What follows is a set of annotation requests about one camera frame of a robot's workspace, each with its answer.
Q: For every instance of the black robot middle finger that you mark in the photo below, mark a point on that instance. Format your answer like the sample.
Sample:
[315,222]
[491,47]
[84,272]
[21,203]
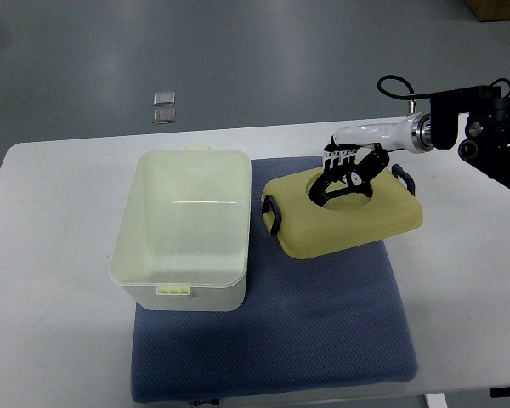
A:
[338,180]

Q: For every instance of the yellow box lid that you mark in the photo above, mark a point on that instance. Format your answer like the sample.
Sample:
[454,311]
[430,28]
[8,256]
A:
[306,230]

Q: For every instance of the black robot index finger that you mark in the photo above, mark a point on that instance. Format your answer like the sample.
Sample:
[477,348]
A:
[346,162]

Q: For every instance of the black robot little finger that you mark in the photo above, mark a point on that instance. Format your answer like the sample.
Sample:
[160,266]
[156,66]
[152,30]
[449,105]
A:
[320,184]

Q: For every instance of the white storage box base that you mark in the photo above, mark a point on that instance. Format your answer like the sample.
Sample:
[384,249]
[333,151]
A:
[183,240]

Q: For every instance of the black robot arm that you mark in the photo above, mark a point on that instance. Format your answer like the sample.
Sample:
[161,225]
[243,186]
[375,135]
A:
[475,120]

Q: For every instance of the cardboard box corner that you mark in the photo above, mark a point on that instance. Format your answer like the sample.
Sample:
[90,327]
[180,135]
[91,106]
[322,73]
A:
[489,10]

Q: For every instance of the upper metal floor plate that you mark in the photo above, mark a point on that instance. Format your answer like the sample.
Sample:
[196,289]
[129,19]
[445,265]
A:
[164,98]

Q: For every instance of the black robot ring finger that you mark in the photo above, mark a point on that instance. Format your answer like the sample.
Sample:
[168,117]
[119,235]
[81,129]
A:
[334,165]

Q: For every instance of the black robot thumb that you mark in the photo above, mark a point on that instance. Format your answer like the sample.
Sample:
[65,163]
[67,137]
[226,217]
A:
[359,181]

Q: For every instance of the lower metal floor plate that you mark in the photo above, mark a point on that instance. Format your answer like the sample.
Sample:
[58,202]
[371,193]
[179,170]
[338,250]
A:
[164,116]

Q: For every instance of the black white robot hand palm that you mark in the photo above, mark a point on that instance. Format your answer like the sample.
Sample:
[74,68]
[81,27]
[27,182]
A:
[412,133]

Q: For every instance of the black table edge bracket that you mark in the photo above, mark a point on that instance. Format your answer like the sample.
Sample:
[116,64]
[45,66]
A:
[503,392]

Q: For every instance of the blue padded mat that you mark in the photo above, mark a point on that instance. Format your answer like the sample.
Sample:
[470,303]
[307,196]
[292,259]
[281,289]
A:
[326,322]

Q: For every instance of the metal floor plate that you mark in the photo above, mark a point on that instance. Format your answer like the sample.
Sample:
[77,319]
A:
[164,116]
[164,98]

